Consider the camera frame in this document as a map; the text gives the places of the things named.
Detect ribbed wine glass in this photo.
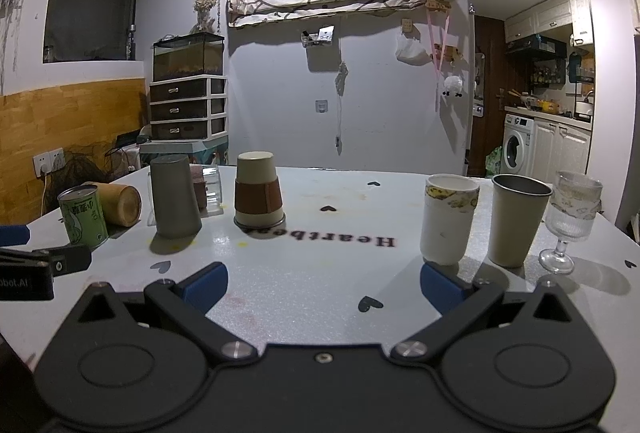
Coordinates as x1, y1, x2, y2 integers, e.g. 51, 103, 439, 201
539, 170, 604, 275

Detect pink ribbon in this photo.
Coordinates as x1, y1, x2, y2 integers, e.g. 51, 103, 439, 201
426, 10, 451, 87

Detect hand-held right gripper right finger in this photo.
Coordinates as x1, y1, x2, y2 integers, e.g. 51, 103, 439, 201
390, 262, 581, 368

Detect white lower kitchen cabinet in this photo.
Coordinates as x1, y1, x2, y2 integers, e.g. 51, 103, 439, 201
532, 118, 594, 188

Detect black kitchen rack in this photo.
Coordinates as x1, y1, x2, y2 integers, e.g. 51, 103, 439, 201
507, 38, 569, 88

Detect dried flower bouquet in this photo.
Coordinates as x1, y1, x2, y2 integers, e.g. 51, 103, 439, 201
194, 0, 219, 34

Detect plush sheep toy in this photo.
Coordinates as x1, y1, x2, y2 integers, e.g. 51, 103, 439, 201
442, 75, 466, 99

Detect beige cup with brown sleeve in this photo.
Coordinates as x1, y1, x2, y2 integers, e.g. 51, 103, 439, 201
233, 151, 287, 230

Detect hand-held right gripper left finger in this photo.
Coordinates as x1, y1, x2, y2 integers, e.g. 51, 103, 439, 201
75, 262, 258, 369

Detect teal side table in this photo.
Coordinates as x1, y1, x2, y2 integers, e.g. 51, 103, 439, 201
139, 139, 230, 166

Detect black mesh net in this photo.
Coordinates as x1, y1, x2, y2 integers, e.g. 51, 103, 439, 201
64, 142, 123, 188

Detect metal cup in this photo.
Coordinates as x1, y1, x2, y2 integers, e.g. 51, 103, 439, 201
487, 174, 553, 269

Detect grey cup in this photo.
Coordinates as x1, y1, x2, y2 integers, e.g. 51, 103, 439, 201
150, 154, 203, 240

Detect dark wooden door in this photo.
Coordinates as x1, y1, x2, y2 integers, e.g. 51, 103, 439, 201
472, 15, 508, 176

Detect white upper kitchen cabinets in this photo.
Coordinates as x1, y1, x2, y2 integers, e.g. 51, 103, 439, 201
504, 0, 596, 46

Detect white hanging bag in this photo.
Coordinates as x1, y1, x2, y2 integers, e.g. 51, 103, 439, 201
395, 33, 431, 64

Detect green tin can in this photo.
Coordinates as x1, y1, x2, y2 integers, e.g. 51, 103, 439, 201
57, 185, 109, 250

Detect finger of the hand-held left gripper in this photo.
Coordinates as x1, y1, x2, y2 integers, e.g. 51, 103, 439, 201
0, 225, 31, 248
0, 246, 94, 276

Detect clear glass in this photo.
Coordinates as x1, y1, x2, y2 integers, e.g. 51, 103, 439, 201
202, 165, 225, 214

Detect white drawer unit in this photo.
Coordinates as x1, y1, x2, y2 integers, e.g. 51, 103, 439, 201
149, 75, 228, 140

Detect white wall socket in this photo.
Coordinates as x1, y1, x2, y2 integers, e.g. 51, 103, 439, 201
32, 148, 66, 176

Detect green bag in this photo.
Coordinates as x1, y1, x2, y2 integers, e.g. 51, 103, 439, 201
485, 147, 506, 178

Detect bamboo cup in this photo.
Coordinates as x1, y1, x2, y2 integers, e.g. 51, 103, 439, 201
82, 182, 142, 228

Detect white washing machine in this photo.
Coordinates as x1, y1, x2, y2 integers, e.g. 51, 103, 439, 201
502, 113, 536, 176

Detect hanging grey cord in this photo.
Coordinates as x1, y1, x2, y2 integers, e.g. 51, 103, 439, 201
334, 61, 350, 156

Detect white patterned ceramic cup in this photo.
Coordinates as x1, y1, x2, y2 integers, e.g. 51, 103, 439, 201
419, 174, 481, 265

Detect glass fish tank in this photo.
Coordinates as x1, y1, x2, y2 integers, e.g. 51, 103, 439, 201
152, 33, 225, 82

